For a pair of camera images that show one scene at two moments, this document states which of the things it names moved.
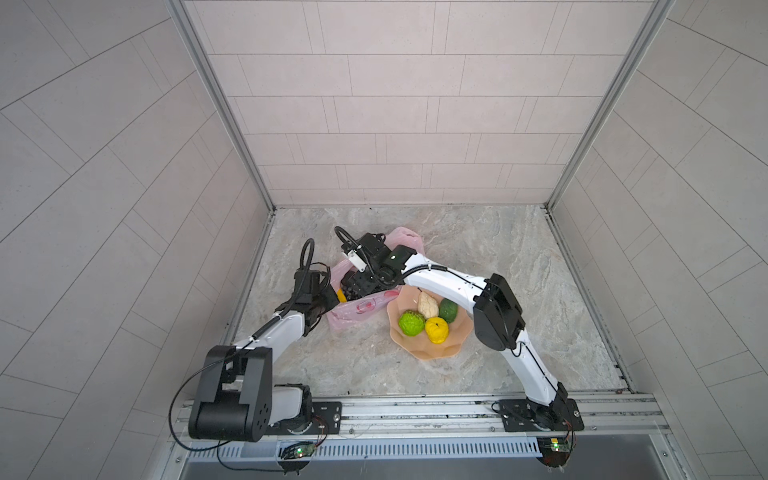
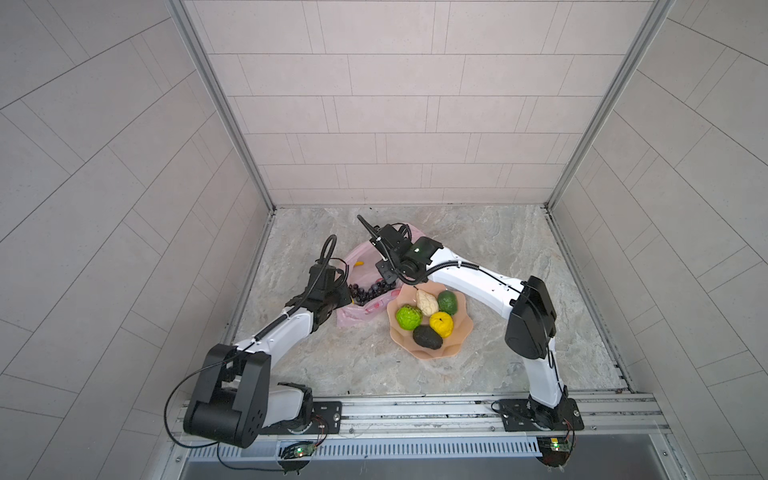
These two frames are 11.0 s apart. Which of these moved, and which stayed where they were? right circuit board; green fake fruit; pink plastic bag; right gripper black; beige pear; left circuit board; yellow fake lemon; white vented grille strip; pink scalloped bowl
Moved: yellow fake lemon; pink plastic bag; right gripper black; green fake fruit
Stayed: pink scalloped bowl; beige pear; left circuit board; white vented grille strip; right circuit board
